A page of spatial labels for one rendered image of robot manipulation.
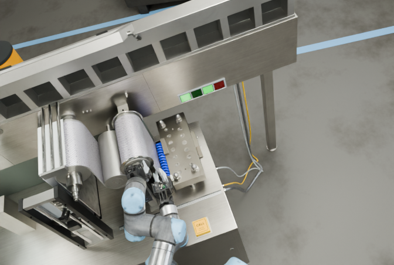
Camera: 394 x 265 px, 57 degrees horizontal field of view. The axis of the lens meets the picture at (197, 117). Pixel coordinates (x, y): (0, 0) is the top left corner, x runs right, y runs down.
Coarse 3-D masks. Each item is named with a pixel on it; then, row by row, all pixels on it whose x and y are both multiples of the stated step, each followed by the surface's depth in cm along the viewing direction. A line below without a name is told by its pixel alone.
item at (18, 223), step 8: (0, 200) 173; (8, 200) 176; (0, 208) 171; (8, 208) 174; (16, 208) 181; (0, 216) 171; (8, 216) 173; (16, 216) 178; (24, 216) 185; (0, 224) 177; (8, 224) 179; (16, 224) 181; (24, 224) 183; (32, 224) 190; (16, 232) 187; (24, 232) 189
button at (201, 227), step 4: (196, 220) 174; (200, 220) 173; (204, 220) 173; (196, 224) 173; (200, 224) 172; (204, 224) 172; (196, 228) 171; (200, 228) 171; (204, 228) 171; (208, 228) 170; (196, 232) 170; (200, 232) 170; (204, 232) 170; (208, 232) 171
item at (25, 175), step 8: (96, 136) 189; (32, 160) 189; (8, 168) 188; (16, 168) 190; (24, 168) 192; (32, 168) 194; (0, 176) 192; (8, 176) 194; (16, 176) 196; (24, 176) 198; (32, 176) 200; (0, 184) 197; (8, 184) 199; (16, 184) 201; (24, 184) 203; (32, 184) 205; (0, 192) 202; (8, 192) 205
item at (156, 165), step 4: (144, 128) 176; (148, 136) 180; (148, 140) 175; (152, 140) 189; (148, 144) 170; (152, 144) 183; (152, 148) 178; (152, 152) 174; (156, 152) 185; (152, 156) 170; (156, 156) 181; (156, 160) 176; (156, 164) 171; (156, 168) 167
